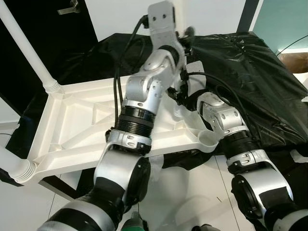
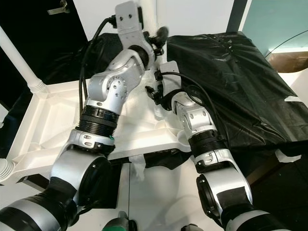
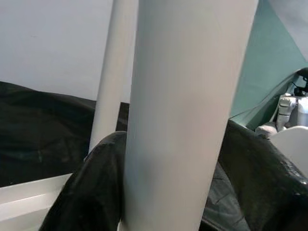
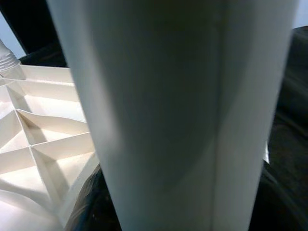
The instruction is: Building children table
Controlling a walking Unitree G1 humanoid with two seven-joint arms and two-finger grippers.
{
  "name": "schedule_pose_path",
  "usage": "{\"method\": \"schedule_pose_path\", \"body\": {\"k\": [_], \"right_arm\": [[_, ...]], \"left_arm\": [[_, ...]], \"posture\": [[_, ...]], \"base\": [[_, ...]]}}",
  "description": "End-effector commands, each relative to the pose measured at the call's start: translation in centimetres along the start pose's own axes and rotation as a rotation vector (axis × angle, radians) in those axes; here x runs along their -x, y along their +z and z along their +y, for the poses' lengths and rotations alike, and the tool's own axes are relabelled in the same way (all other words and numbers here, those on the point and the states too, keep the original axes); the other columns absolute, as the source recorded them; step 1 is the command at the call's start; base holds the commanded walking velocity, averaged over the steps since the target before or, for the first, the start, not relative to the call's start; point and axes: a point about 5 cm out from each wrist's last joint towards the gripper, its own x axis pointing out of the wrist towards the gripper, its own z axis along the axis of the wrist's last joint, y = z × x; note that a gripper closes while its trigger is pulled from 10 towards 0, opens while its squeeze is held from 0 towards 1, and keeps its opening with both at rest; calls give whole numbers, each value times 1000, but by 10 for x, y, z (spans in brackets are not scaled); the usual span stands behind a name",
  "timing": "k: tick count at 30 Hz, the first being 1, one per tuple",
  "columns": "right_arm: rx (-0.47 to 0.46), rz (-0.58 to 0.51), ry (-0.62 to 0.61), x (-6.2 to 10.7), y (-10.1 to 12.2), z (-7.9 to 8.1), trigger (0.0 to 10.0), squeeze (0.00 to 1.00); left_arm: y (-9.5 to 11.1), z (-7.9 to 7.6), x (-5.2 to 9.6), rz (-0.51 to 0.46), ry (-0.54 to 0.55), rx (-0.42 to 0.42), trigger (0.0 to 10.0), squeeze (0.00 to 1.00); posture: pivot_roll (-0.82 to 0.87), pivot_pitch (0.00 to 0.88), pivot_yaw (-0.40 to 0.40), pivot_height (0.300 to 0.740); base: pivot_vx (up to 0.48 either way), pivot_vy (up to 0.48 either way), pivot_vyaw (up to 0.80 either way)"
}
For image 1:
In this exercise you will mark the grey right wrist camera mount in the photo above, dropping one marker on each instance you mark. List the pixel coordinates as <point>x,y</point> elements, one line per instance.
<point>193,77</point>

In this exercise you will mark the brown cardboard box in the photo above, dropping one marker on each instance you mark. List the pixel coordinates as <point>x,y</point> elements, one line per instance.
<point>296,61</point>

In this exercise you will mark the white tape piece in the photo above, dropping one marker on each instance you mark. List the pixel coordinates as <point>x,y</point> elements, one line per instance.
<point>299,156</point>

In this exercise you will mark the black plastic sheet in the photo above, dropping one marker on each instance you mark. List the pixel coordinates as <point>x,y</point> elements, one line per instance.
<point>250,72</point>

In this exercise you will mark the white plastic table top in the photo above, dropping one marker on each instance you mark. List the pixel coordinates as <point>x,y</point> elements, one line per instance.
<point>77,125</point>

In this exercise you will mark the black door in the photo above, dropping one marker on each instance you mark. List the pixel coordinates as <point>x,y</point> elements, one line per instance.
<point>48,29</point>

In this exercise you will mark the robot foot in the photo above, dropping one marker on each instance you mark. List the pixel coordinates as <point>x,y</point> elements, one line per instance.
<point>204,228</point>
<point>134,224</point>

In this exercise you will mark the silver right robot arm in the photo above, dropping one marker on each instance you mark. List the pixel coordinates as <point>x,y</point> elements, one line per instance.
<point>221,115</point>

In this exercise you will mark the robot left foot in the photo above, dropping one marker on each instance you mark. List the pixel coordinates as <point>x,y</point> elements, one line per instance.
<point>134,224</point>

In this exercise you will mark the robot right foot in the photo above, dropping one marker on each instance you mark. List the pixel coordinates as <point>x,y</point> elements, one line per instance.
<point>204,228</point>

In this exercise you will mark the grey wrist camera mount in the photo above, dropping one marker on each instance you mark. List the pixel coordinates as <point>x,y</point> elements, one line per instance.
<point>193,77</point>
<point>161,19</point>

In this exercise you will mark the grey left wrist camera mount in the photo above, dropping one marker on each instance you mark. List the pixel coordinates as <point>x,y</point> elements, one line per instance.
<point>161,19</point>

